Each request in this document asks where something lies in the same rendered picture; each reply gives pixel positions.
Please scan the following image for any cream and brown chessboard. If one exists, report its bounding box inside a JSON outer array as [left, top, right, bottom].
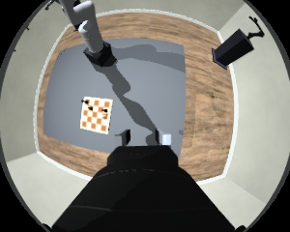
[[80, 97, 113, 134]]

